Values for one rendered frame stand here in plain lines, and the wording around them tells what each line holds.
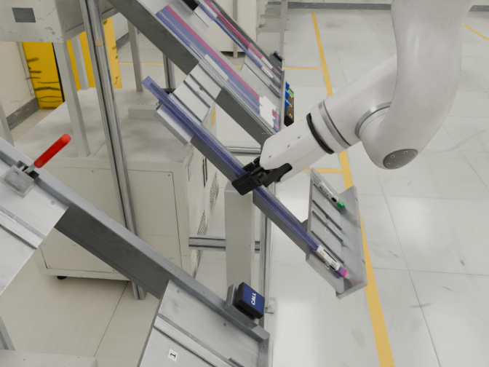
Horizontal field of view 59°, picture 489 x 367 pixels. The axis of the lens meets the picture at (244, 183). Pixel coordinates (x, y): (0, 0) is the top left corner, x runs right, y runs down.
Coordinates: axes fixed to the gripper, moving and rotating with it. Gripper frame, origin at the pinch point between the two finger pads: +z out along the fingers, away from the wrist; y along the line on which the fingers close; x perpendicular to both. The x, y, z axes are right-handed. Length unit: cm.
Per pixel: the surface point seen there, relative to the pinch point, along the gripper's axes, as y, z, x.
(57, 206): 20.2, 14.5, -18.5
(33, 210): 23.4, 14.6, -20.5
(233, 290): 14.3, 7.8, 9.9
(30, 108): -223, 215, -60
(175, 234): -57, 66, 25
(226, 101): -59, 17, -3
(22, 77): -225, 201, -79
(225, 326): 19.1, 10.2, 12.0
